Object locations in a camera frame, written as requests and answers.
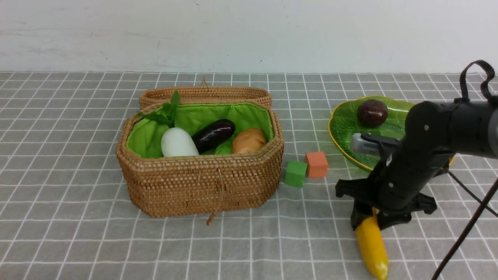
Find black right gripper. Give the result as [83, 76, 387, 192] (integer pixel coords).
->
[335, 154, 452, 231]

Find yellow banana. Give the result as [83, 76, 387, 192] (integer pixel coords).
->
[355, 208, 389, 280]

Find dark purple passion fruit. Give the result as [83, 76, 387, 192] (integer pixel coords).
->
[356, 99, 388, 128]

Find brown potato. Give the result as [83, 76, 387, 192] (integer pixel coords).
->
[231, 128, 267, 154]

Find green bitter gourd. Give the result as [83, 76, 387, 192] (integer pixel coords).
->
[214, 141, 233, 155]

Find dark purple eggplant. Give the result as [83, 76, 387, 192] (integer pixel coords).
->
[192, 119, 235, 154]

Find white radish with leaves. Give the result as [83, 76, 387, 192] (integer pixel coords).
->
[128, 91, 199, 158]

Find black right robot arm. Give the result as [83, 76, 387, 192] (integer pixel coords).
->
[336, 98, 497, 230]

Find orange foam cube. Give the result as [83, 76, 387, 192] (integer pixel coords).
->
[305, 151, 329, 178]

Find green foam cube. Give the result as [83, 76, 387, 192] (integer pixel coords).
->
[284, 160, 308, 188]

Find green glass leaf plate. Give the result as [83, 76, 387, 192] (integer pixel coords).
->
[328, 96, 415, 172]

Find woven rattan basket lid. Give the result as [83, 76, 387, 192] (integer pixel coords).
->
[139, 79, 272, 110]

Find woven rattan basket green lining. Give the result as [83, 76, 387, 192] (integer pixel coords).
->
[116, 101, 284, 226]

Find grey checked tablecloth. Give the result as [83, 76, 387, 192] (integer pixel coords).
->
[0, 72, 498, 280]

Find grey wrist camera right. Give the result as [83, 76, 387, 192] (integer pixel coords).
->
[350, 133, 400, 158]

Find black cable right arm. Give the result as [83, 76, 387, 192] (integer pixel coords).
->
[431, 60, 498, 280]

